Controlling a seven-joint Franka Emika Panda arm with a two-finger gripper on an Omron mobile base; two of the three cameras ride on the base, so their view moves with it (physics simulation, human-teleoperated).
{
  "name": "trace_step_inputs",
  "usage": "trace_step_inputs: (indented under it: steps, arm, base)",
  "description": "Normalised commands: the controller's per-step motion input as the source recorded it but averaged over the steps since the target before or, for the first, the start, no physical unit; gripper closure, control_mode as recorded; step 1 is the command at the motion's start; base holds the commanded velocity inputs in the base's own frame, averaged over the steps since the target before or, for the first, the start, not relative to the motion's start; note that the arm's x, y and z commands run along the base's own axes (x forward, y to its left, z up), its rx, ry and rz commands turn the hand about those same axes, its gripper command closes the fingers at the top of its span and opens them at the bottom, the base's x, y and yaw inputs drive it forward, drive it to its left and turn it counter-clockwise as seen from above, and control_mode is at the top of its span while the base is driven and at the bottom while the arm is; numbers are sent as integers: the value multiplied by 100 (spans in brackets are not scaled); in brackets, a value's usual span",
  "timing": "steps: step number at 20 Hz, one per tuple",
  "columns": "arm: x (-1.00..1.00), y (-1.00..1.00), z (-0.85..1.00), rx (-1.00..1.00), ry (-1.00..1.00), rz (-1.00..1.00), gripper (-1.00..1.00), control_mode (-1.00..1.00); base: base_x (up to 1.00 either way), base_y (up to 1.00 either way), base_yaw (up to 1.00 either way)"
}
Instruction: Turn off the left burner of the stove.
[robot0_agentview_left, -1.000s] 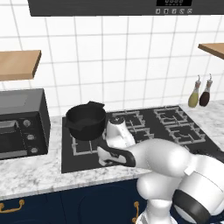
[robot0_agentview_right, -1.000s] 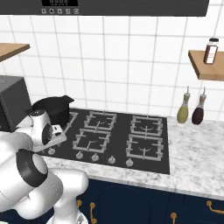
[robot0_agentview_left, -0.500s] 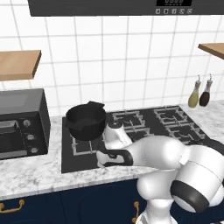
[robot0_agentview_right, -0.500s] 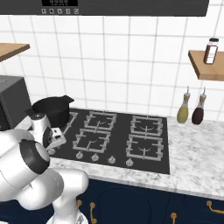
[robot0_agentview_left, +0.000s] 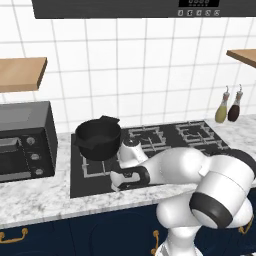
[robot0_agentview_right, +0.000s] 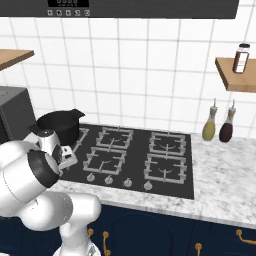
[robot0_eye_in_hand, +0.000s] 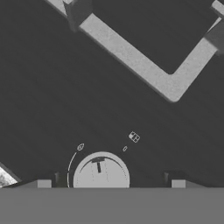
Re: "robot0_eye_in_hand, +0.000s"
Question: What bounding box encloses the black stove hob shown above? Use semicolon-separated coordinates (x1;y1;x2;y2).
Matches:
0;0;224;189

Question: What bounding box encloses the white round stove knob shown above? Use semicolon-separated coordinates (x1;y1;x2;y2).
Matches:
73;150;131;189

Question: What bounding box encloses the grey burner grate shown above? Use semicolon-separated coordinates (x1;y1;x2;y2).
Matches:
44;0;224;104

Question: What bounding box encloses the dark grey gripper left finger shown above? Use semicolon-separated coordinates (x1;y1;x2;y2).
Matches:
15;171;69;189

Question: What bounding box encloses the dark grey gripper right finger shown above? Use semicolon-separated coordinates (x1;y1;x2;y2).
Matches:
163;171;210;189

